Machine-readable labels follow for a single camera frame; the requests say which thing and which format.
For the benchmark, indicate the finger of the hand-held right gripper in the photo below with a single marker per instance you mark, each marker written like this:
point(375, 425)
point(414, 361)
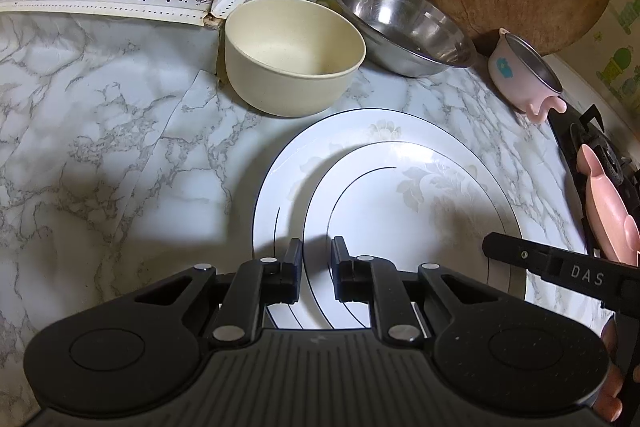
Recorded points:
point(515, 252)

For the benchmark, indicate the cartoon wall sticker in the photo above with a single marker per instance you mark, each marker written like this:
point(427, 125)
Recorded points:
point(620, 57)

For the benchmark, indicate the stainless steel bowl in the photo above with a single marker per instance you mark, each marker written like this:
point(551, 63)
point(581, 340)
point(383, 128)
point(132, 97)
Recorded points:
point(400, 22)

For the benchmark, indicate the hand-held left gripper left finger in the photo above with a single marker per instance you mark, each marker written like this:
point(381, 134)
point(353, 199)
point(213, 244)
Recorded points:
point(293, 268)

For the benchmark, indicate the black gas stove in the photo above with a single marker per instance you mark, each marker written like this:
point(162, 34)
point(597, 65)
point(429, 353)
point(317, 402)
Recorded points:
point(570, 134)

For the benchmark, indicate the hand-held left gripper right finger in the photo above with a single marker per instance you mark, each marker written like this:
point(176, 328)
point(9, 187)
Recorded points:
point(340, 269)

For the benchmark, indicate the cream bowl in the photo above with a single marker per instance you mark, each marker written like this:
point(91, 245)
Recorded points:
point(295, 52)

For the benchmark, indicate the pink steel-lined child's bowl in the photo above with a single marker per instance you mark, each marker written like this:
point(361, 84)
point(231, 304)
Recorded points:
point(515, 77)

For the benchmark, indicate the person's right hand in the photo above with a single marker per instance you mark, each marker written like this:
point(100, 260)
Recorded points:
point(611, 377)

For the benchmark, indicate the pink animal-shaped plate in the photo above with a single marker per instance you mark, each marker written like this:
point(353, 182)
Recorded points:
point(605, 207)

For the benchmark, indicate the large white floral plate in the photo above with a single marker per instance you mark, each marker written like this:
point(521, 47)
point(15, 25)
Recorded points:
point(290, 167)

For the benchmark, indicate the small white floral plate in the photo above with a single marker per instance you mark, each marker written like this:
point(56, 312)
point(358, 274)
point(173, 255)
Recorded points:
point(400, 227)

